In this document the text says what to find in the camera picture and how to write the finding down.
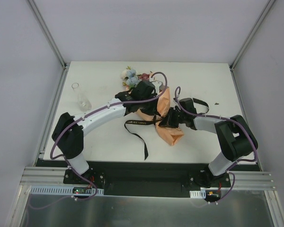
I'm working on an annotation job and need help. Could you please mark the front aluminium rail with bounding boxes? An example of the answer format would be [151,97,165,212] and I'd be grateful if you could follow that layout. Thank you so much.
[20,165,275,197]

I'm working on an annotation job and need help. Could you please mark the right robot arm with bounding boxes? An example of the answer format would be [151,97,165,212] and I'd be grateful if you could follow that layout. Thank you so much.
[159,98,258,188]

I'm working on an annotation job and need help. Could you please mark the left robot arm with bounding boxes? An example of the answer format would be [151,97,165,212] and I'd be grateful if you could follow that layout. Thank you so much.
[52,80,162,184]

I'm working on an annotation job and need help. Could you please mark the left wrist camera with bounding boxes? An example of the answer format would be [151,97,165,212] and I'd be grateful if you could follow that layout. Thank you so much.
[151,80,165,94]

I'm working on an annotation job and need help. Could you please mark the right aluminium frame post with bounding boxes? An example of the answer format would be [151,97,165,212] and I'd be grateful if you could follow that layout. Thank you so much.
[230,0,277,71]

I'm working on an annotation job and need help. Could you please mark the artificial flower bunch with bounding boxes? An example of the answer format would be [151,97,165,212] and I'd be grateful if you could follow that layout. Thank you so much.
[120,66,155,91]

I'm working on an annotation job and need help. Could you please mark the aluminium frame post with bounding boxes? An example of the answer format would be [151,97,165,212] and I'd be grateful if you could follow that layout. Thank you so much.
[26,0,67,69]
[230,0,277,71]

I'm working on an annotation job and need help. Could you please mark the black ribbon gold lettering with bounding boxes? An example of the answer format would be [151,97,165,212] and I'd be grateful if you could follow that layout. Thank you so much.
[123,98,210,161]

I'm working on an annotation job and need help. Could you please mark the left aluminium frame post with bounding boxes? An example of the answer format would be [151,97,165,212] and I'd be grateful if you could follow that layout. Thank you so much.
[26,0,67,69]

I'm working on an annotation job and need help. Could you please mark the orange wrapping paper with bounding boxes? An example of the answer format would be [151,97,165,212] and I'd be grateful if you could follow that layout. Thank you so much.
[124,88,184,146]

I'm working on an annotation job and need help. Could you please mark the clear glass vase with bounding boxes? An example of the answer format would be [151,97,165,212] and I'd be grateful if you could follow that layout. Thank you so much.
[71,83,92,112]

